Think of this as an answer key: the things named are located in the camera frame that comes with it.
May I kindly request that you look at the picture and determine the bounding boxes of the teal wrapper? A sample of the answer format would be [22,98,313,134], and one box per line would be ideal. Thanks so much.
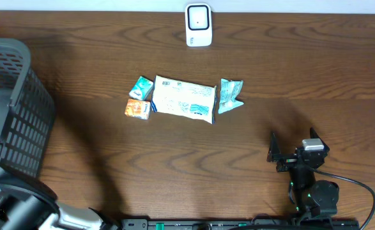
[218,79,244,114]

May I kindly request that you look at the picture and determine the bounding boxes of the white snack bag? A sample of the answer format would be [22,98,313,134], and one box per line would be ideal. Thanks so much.
[151,75,217,124]

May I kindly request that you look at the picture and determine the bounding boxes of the orange small carton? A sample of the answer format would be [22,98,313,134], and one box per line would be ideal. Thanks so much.
[125,99,151,120]

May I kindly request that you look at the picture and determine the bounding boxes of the teal small carton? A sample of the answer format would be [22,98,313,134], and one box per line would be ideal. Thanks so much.
[129,76,154,100]

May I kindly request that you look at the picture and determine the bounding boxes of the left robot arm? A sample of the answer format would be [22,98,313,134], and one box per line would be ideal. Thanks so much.
[0,163,122,230]

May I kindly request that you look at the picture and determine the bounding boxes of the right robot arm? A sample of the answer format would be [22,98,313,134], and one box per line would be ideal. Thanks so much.
[267,128,339,226]

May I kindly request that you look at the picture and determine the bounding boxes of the white barcode scanner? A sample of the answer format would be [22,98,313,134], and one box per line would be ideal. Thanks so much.
[185,3,213,47]

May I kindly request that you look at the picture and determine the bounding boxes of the grey plastic basket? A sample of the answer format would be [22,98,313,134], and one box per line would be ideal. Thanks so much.
[0,38,56,178]

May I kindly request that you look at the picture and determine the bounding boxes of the black right camera cable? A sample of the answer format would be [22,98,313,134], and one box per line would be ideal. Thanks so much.
[305,164,375,230]

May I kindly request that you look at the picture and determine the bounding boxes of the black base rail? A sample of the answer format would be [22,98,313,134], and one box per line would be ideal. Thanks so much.
[120,217,360,230]

